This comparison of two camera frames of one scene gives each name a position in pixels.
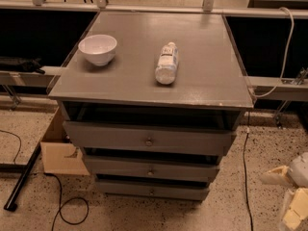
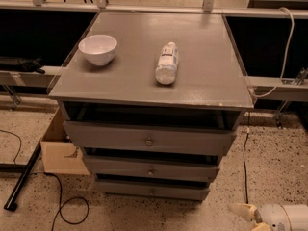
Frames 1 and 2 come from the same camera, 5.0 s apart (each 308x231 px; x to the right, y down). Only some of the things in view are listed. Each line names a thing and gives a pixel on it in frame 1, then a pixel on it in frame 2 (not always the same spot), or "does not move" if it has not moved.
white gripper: [299, 171] → [271, 218]
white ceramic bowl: [98, 48] does not move
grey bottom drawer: [155, 190] does not move
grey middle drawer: [154, 166] does not move
